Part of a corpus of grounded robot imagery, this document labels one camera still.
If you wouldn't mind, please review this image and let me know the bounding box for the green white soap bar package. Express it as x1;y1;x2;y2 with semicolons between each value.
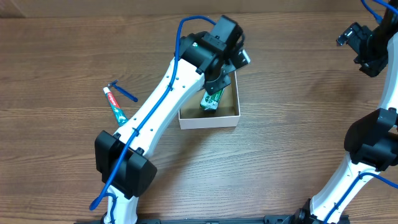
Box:
200;89;224;112

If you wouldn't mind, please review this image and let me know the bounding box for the green red toothpaste tube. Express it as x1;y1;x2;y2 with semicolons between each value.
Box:
103;87;128;126

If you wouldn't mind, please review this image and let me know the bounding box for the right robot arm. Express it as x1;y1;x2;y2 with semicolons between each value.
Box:
283;0;397;223

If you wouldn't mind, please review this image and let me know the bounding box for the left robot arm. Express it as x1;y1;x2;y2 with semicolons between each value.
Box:
89;16;251;223

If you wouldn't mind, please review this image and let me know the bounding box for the white cardboard box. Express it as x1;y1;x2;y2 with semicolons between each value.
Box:
178;72;241;129

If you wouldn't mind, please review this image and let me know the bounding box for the blue disposable razor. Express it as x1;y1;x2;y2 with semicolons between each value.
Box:
108;80;138;102

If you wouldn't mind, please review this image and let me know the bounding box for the right blue cable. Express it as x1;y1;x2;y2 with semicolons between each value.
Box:
323;0;398;224

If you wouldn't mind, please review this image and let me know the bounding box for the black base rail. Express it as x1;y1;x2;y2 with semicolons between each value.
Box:
74;214;351;224

